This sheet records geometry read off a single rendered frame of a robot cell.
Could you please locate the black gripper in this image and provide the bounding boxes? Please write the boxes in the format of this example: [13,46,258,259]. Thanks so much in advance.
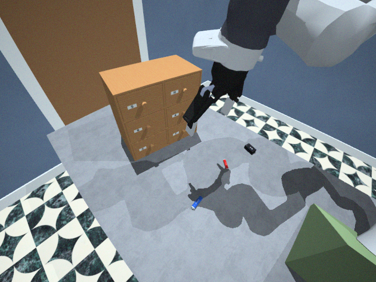
[183,62,248,137]

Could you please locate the brown wooden chest of drawers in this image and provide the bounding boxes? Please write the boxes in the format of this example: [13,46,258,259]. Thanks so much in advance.
[99,55,202,161]

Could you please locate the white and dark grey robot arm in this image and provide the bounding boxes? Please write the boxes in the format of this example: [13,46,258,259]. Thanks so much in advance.
[192,0,376,71]

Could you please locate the blue aa battery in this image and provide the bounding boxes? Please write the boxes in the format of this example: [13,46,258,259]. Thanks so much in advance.
[191,196,203,209]

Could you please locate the brown wooden drawer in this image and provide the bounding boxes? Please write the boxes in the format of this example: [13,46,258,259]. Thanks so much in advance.
[167,121,189,144]
[125,109,166,143]
[116,83,164,122]
[166,98,194,127]
[131,130,167,159]
[164,72,200,106]

